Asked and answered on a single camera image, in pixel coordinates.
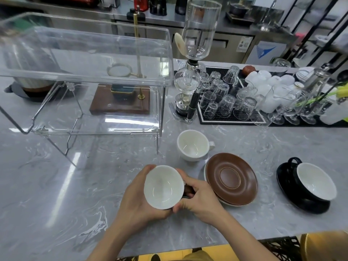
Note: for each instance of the person's right hand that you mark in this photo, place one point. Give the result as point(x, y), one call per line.
point(206, 206)

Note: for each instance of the white saucer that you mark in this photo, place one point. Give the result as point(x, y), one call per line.
point(214, 200)

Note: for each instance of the white ceramic vase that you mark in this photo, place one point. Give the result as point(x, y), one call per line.
point(334, 114)

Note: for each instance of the yellow flower green stem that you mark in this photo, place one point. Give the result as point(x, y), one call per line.
point(342, 91)

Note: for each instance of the black coffee cup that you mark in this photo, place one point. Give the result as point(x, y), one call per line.
point(315, 182)

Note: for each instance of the red-brown clay teapot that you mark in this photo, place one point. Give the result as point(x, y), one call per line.
point(248, 70)

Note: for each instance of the tan wooden stool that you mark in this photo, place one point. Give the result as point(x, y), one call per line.
point(326, 247)

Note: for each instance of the small clear glass pitcher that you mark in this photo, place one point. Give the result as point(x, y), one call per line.
point(243, 91)

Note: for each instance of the large clear wine glass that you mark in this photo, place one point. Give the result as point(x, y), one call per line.
point(280, 63)

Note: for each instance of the black metal lattice frame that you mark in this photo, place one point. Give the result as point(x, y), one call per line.
point(282, 250)

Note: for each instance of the black tamping station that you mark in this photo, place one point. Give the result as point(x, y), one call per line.
point(136, 14)

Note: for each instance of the cluster of clear stemmed glasses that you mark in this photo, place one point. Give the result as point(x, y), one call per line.
point(292, 118)

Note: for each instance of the glass pot steel lid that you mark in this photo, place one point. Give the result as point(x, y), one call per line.
point(318, 77)

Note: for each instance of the person's left forearm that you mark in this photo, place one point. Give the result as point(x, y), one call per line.
point(108, 244)

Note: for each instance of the large clear glass pitcher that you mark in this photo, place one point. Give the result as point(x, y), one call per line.
point(272, 111)

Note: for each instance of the black cooking pot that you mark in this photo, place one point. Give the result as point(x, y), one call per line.
point(238, 9)

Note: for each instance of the black induction cooker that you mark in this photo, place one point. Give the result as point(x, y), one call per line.
point(239, 20)

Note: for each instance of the clear acrylic two-tier shelf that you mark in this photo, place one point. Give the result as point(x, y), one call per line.
point(81, 51)

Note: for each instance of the white appliance blue logo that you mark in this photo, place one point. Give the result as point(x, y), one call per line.
point(263, 58)

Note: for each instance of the brown coffee cup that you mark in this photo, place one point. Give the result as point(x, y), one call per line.
point(163, 187)

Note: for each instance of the white-bordered black bar mat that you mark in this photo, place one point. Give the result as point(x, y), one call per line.
point(225, 119)

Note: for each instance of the steel gooseneck kettle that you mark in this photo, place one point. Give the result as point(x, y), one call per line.
point(32, 70)

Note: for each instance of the person's left hand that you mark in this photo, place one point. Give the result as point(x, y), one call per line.
point(130, 206)

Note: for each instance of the stack of white plates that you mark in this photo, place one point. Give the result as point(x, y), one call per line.
point(304, 74)

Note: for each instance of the glass siphon coffee maker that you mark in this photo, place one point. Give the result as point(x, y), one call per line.
point(199, 29)

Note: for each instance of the bamboo stirring paddle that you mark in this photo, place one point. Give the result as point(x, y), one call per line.
point(180, 44)

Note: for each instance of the cluster of white ceramic cups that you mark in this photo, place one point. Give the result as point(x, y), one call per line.
point(272, 81)

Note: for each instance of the cluster of clear glass tumblers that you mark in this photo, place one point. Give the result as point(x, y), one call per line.
point(225, 105)

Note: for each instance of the steel sink faucet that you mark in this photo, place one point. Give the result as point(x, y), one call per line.
point(272, 10)

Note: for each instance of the white coffee cup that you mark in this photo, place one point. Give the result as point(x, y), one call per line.
point(193, 144)

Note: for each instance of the brown saucer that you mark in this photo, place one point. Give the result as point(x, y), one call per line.
point(231, 178)

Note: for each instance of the black metal storage rack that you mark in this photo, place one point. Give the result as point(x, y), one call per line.
point(326, 40)

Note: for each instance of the long black bar mat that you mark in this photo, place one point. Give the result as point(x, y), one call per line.
point(299, 124)

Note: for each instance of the black saucer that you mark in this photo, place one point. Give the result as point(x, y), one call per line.
point(307, 207)

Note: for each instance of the wooden brass pour-over stand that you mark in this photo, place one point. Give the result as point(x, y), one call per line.
point(103, 103)

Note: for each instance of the stainless steel cabinet unit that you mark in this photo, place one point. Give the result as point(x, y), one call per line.
point(231, 51)

